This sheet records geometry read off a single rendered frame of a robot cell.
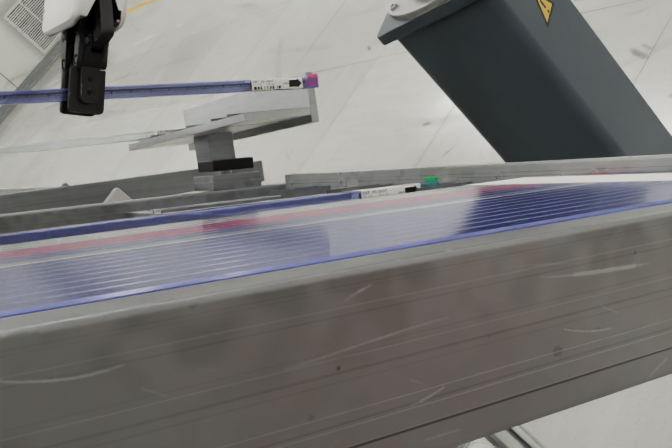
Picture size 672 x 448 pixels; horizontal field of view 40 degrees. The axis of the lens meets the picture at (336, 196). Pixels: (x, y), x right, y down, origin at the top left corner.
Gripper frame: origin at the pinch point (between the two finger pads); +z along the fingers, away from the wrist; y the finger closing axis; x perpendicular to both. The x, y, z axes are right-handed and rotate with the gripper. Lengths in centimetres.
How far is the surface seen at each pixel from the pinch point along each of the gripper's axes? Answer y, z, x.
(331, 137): -163, -18, 134
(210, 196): -7.8, 8.5, 17.1
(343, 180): 4.1, 6.4, 26.3
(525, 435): -10, 39, 68
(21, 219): -7.8, 11.9, -2.7
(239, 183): -7.8, 6.9, 20.6
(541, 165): 31.6, 5.7, 26.2
